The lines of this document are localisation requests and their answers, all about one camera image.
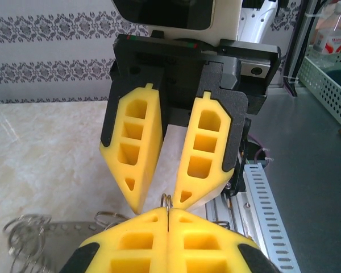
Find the aluminium mounting rail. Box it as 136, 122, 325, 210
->
203, 195, 247, 237

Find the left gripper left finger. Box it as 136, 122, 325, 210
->
59, 206, 169, 273

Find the aluminium frame post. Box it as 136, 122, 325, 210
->
283, 0, 310, 98

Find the grey slotted cable duct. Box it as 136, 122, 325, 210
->
243, 163, 302, 273

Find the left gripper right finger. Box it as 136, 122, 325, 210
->
168, 209, 280, 273

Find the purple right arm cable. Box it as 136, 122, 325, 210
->
251, 138, 274, 165

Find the green white plastic basket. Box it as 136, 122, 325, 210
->
297, 42, 341, 126

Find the clear plastic bottle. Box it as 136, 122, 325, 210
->
311, 0, 341, 57

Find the silver metal keyring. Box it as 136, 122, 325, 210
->
94, 209, 127, 229
2, 213, 54, 273
160, 193, 175, 229

